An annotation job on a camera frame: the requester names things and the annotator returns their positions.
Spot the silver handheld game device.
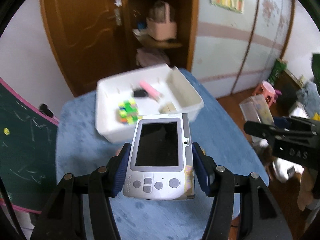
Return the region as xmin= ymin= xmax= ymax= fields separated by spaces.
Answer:
xmin=123 ymin=113 xmax=195 ymax=200

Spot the colourful rubik's cube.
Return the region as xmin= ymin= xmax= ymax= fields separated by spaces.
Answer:
xmin=117 ymin=99 xmax=140 ymax=125

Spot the small black object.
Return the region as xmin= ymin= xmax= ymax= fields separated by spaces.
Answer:
xmin=133 ymin=88 xmax=149 ymax=98

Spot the pink cylindrical tube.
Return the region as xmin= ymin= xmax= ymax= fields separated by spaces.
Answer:
xmin=139 ymin=80 xmax=162 ymax=100

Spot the clear box with yellow pieces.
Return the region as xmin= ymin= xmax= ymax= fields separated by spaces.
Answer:
xmin=239 ymin=95 xmax=274 ymax=125

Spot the blue fuzzy table cover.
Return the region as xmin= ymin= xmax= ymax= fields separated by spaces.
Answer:
xmin=56 ymin=70 xmax=269 ymax=239

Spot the pink plastic stool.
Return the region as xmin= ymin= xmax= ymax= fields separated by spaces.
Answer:
xmin=252 ymin=81 xmax=282 ymax=107

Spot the white plastic organizer bin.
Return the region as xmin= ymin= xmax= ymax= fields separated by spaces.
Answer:
xmin=95 ymin=64 xmax=204 ymax=143

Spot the pink storage basket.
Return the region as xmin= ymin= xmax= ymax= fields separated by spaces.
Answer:
xmin=146 ymin=1 xmax=177 ymax=41

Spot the brown wooden door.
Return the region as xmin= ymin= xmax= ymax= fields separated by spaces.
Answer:
xmin=40 ymin=0 xmax=130 ymax=96

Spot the wooden corner shelf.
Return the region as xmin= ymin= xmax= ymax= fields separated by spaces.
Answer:
xmin=122 ymin=0 xmax=199 ymax=70

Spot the green chalkboard pink frame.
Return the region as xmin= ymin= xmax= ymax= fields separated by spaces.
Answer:
xmin=1 ymin=80 xmax=58 ymax=213

